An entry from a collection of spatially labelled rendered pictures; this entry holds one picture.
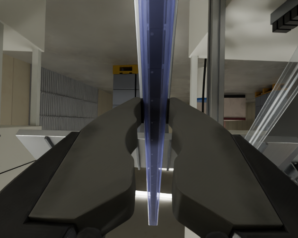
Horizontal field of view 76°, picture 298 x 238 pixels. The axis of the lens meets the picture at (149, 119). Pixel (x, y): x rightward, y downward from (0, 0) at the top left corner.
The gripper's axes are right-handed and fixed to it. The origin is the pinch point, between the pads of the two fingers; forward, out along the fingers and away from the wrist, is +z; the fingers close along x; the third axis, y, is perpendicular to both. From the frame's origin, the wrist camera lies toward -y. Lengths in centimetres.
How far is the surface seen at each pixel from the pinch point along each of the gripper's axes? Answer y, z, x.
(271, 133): 16.3, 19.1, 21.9
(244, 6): -3, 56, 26
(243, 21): 2, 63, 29
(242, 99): 280, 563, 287
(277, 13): -1, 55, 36
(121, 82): 119, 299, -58
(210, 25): 2, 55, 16
